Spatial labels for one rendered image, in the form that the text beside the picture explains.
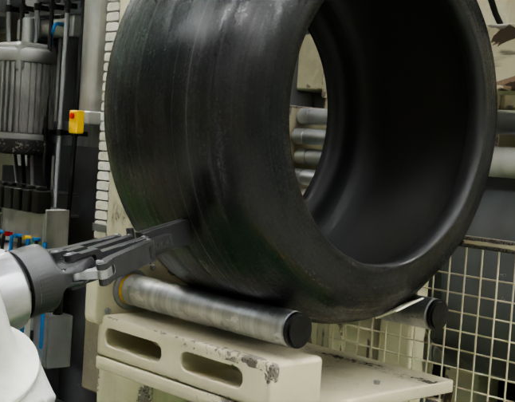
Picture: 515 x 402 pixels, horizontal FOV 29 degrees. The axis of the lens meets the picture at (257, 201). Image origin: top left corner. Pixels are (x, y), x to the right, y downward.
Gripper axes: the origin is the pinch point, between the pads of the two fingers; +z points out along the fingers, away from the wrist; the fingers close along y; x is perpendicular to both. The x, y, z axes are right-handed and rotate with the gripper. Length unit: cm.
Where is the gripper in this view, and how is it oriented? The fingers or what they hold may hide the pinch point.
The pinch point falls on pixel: (163, 238)
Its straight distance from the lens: 119.2
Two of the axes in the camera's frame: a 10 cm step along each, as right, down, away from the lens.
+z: 7.2, -2.3, 6.6
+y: -6.9, -0.8, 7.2
